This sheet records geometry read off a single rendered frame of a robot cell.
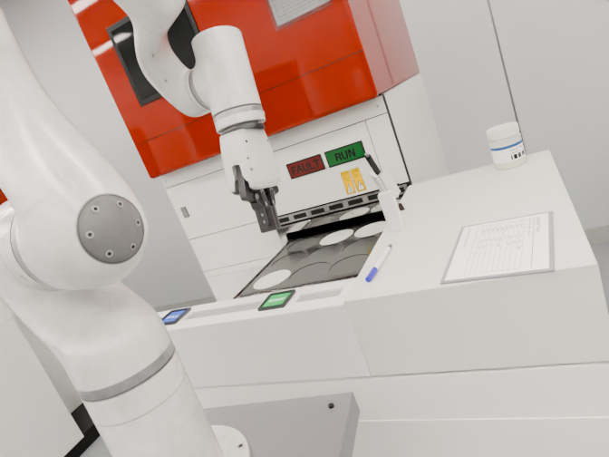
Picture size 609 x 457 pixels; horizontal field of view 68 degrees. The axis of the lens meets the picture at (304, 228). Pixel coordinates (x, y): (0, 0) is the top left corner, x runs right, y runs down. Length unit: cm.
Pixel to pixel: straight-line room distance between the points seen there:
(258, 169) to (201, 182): 82
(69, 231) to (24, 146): 9
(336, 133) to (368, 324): 69
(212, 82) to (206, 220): 89
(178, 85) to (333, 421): 58
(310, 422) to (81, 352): 33
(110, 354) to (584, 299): 58
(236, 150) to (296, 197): 69
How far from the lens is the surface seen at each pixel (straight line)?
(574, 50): 273
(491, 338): 72
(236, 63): 77
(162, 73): 81
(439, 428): 84
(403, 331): 74
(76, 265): 49
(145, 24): 74
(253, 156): 74
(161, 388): 59
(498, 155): 117
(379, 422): 86
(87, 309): 60
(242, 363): 90
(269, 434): 72
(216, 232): 160
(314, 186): 137
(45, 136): 52
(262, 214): 76
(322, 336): 79
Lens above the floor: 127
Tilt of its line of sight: 14 degrees down
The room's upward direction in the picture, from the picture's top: 21 degrees counter-clockwise
